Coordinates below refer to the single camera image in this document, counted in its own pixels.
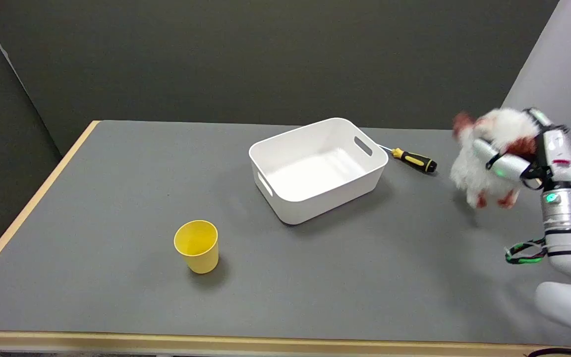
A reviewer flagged yellow plastic cup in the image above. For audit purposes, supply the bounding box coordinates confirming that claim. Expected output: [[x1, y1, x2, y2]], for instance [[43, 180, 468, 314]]
[[173, 220, 220, 274]]

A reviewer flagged yellow and black screwdriver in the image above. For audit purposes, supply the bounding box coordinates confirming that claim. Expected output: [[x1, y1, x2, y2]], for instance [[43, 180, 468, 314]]
[[378, 144, 438, 174]]

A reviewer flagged black and green cable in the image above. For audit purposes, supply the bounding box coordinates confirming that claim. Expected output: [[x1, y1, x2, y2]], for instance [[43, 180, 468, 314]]
[[505, 238, 571, 265]]

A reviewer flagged white and brown plush toy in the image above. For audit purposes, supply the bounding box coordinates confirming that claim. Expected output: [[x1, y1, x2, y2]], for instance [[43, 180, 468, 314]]
[[450, 108, 540, 209]]

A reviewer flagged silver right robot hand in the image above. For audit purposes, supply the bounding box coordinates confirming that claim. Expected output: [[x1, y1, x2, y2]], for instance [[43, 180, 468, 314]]
[[473, 107, 571, 190]]

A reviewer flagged white plastic box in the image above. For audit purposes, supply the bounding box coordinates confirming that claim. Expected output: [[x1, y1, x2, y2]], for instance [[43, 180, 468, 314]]
[[248, 117, 390, 225]]

